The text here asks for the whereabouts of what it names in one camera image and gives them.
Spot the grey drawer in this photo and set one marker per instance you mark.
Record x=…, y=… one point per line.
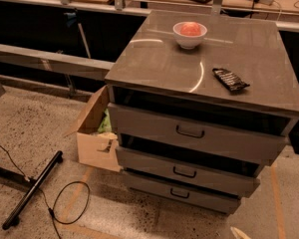
x=192, y=174
x=202, y=136
x=177, y=192

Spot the grey drawer cabinet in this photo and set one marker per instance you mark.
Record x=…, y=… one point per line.
x=154, y=73

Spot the black snack bag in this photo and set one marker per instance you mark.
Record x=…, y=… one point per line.
x=230, y=80

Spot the cardboard box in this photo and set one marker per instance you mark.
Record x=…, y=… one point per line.
x=95, y=149

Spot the green bag in box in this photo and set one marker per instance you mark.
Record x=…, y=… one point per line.
x=105, y=125

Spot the white ceramic bowl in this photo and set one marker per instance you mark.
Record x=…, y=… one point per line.
x=188, y=42

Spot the red apple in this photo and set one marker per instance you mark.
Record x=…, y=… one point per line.
x=190, y=29

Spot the black stand leg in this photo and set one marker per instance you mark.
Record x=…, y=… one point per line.
x=13, y=218

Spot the grey metal rail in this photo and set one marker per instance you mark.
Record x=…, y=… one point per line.
x=55, y=62

